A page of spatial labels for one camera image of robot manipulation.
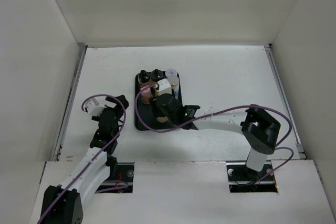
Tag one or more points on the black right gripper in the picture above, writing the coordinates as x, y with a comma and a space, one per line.
161, 113

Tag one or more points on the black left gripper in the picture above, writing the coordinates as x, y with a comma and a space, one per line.
119, 113

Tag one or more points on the pink lid spice bottle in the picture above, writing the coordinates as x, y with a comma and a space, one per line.
146, 95

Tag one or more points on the blue label white canister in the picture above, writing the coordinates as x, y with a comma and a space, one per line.
175, 85

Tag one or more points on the black cap spice bottle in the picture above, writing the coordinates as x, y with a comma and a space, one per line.
156, 75
143, 78

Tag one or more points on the clear dome lid jar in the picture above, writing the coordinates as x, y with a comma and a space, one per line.
162, 119

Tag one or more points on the white red lid spice jar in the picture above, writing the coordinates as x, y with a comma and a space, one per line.
171, 72

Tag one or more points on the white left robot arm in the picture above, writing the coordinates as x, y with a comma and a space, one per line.
65, 202

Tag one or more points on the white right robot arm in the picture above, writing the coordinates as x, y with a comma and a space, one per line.
259, 128

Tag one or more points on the black rectangular plastic tray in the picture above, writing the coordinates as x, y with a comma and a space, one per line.
145, 111

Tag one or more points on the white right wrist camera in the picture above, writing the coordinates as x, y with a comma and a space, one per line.
164, 87

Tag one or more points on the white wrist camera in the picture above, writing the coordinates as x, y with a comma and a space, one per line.
164, 87
92, 107

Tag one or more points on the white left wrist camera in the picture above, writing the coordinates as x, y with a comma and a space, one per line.
92, 107

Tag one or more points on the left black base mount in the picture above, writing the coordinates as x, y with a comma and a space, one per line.
120, 180

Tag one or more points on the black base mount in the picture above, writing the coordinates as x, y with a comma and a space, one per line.
242, 179
120, 180

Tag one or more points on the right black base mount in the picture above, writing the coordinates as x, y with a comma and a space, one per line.
242, 179

